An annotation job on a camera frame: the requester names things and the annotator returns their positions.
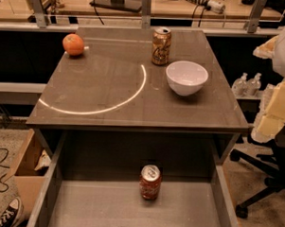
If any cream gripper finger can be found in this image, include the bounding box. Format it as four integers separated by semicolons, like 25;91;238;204
251;79;285;143
253;36;278;60

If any red coke can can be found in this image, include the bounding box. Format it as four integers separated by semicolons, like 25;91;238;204
139;165;162;200

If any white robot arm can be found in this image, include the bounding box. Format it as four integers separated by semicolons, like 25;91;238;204
251;27;285;143

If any gold soda can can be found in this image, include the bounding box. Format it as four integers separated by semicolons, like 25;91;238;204
151;27;171;65

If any open grey top drawer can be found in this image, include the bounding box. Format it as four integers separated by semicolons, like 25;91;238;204
27;131;240;227

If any right clear sanitizer bottle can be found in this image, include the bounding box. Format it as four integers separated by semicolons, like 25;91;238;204
245;73;261;96

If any clear sanitizer bottle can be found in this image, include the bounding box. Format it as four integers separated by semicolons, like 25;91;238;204
232;73;247;96
245;73;261;96

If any left clear sanitizer bottle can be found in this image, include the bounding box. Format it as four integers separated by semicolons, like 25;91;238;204
232;73;247;96

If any black office chair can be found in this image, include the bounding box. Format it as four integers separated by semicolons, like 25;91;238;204
229;126;285;218

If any white power strip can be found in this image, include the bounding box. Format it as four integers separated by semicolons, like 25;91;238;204
187;0;226;14

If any white bowl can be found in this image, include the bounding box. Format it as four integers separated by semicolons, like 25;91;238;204
166;61;208;96

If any black monitor stand base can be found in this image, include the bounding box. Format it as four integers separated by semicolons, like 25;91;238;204
90;0;142;13

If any orange fruit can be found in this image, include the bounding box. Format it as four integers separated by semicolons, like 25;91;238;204
62;34;85;56

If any crumpled paper in box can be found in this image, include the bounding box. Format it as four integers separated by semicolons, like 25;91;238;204
34;150;51;171

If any cardboard box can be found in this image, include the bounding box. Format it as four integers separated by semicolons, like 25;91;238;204
5;130;45;219

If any black white sneaker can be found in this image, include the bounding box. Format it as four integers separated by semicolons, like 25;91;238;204
0;197;24;227

